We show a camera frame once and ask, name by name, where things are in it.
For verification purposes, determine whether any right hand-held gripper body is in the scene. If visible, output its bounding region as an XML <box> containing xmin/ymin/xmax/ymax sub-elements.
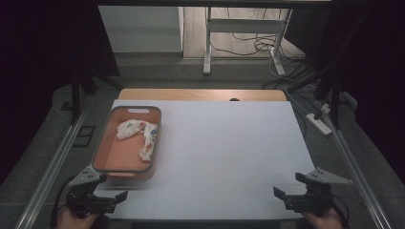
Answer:
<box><xmin>284</xmin><ymin>167</ymin><xmax>354</xmax><ymax>216</ymax></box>

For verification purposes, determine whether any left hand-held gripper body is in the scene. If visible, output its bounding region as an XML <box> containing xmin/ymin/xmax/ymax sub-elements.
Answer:
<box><xmin>65</xmin><ymin>165</ymin><xmax>118</xmax><ymax>219</ymax></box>

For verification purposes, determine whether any orange plastic basket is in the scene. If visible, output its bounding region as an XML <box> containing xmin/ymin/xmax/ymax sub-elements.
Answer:
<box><xmin>91</xmin><ymin>105</ymin><xmax>162</xmax><ymax>181</ymax></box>

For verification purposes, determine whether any white cloth with coloured print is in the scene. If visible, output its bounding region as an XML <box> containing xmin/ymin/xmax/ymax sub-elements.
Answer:
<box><xmin>116</xmin><ymin>118</ymin><xmax>160</xmax><ymax>163</ymax></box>

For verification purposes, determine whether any person's right hand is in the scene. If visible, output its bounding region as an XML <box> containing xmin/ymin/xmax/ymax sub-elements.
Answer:
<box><xmin>301</xmin><ymin>208</ymin><xmax>347</xmax><ymax>229</ymax></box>

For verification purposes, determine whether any person's left hand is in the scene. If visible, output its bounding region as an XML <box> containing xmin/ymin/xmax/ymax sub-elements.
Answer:
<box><xmin>55</xmin><ymin>207</ymin><xmax>100</xmax><ymax>229</ymax></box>

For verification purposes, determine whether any white power strip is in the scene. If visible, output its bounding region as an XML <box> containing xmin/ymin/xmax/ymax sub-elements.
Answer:
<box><xmin>306</xmin><ymin>113</ymin><xmax>333</xmax><ymax>136</ymax></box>

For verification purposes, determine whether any white table mat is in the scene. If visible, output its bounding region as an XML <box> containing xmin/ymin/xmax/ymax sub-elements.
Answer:
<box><xmin>83</xmin><ymin>98</ymin><xmax>316</xmax><ymax>221</ymax></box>

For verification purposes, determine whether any black metal stand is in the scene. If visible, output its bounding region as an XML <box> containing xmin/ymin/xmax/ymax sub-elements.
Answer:
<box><xmin>286</xmin><ymin>15</ymin><xmax>367</xmax><ymax>130</ymax></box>
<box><xmin>60</xmin><ymin>68</ymin><xmax>125</xmax><ymax>125</ymax></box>

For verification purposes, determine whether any black curtain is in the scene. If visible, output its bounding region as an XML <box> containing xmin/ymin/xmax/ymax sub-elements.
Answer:
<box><xmin>285</xmin><ymin>0</ymin><xmax>405</xmax><ymax>185</ymax></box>
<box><xmin>0</xmin><ymin>0</ymin><xmax>120</xmax><ymax>185</ymax></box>

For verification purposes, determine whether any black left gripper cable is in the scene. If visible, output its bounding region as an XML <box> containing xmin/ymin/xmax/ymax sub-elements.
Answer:
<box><xmin>49</xmin><ymin>176</ymin><xmax>77</xmax><ymax>229</ymax></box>

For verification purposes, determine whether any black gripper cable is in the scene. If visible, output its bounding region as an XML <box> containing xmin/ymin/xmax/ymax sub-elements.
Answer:
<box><xmin>331</xmin><ymin>193</ymin><xmax>351</xmax><ymax>229</ymax></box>
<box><xmin>49</xmin><ymin>176</ymin><xmax>77</xmax><ymax>229</ymax></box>

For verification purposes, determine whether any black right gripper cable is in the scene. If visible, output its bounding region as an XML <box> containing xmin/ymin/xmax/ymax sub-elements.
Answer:
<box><xmin>331</xmin><ymin>193</ymin><xmax>351</xmax><ymax>229</ymax></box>

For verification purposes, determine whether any aluminium rail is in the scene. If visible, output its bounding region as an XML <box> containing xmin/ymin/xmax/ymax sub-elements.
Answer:
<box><xmin>318</xmin><ymin>101</ymin><xmax>394</xmax><ymax>229</ymax></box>
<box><xmin>13</xmin><ymin>106</ymin><xmax>90</xmax><ymax>229</ymax></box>

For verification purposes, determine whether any white floor cable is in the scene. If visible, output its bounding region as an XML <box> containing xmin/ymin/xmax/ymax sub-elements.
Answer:
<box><xmin>285</xmin><ymin>87</ymin><xmax>312</xmax><ymax>116</ymax></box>

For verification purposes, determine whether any black floor cable tangle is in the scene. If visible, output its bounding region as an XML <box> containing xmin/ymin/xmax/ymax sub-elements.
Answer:
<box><xmin>210</xmin><ymin>31</ymin><xmax>319</xmax><ymax>90</ymax></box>

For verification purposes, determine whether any white metal desk frame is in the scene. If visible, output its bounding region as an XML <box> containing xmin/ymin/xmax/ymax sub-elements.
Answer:
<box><xmin>202</xmin><ymin>6</ymin><xmax>294</xmax><ymax>76</ymax></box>

